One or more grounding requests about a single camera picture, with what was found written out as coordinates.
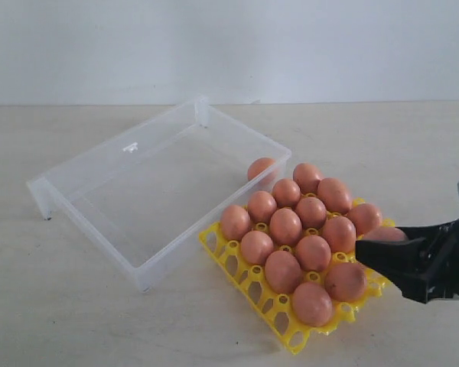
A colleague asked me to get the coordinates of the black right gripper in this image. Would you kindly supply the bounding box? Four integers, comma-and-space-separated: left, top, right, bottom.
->
356, 219, 459, 304

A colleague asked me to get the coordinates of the brown egg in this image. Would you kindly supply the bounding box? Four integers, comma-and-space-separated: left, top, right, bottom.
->
347, 203, 383, 236
247, 190, 277, 223
324, 262, 367, 302
295, 196, 327, 229
272, 178, 301, 208
321, 216, 356, 253
293, 162, 324, 194
291, 281, 334, 327
240, 230, 275, 265
362, 226, 408, 242
269, 208, 302, 247
295, 235, 331, 272
247, 157, 278, 185
317, 177, 353, 215
264, 250, 302, 294
220, 204, 252, 241

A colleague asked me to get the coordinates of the yellow plastic egg tray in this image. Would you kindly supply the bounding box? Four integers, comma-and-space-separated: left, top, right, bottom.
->
199, 199, 394, 353

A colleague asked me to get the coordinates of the clear plastic bin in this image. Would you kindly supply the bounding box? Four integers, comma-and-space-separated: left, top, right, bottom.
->
28, 96, 291, 292

